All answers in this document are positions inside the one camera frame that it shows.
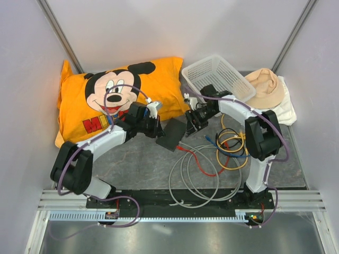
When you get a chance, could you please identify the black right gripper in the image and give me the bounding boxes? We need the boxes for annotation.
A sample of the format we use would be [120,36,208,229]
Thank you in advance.
[184,105,218,138]

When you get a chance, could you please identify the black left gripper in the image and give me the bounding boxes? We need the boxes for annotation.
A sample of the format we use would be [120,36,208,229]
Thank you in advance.
[136,114,165,139]

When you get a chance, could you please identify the black network switch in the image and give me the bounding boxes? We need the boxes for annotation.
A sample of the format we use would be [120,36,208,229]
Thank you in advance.
[156,118,186,152]

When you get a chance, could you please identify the blue ethernet cable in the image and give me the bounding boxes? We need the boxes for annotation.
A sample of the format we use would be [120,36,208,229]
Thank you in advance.
[204,135,251,159]

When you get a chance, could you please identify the red ethernet cable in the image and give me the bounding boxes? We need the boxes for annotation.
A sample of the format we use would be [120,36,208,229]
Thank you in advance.
[176,141,230,177]

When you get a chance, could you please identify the black ethernet cable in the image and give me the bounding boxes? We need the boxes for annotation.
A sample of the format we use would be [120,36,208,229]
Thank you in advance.
[215,128,246,154]

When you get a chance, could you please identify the grey ethernet cable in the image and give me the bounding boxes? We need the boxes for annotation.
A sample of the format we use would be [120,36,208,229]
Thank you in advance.
[168,144,243,210]

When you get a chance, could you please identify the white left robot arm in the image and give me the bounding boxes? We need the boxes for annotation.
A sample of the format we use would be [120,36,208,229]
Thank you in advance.
[50,101,165,208]

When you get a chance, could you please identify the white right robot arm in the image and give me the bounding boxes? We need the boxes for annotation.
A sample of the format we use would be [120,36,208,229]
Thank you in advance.
[184,85,283,208]

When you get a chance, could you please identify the white plastic mesh basket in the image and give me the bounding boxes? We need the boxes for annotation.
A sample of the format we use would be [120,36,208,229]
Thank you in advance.
[182,55,256,102]

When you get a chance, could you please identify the orange Mickey Mouse pillow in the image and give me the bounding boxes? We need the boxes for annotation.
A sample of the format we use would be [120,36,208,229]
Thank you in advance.
[55,57,189,147]

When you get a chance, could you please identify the peach folded cloth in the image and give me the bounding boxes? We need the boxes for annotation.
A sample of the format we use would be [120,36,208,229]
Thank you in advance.
[245,68,284,109]

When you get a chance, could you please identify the white crumpled cloth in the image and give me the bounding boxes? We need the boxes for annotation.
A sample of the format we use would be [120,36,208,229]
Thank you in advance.
[272,76,297,126]

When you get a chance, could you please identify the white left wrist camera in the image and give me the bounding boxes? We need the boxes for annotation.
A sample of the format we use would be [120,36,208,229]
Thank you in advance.
[146,101,162,119]

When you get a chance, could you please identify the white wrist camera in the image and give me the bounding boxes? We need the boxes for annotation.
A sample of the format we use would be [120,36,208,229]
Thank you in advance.
[146,101,162,119]
[184,93,199,111]

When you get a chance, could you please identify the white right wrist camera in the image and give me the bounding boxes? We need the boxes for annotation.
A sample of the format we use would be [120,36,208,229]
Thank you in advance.
[184,93,199,111]

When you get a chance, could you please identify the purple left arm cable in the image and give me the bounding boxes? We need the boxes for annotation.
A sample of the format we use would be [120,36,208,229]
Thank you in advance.
[57,85,153,196]

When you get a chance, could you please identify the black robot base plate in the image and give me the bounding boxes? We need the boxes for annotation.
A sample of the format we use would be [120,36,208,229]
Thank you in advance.
[86,189,274,218]

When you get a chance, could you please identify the aluminium slotted rail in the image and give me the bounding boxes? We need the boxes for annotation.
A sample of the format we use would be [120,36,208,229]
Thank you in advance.
[38,190,325,223]

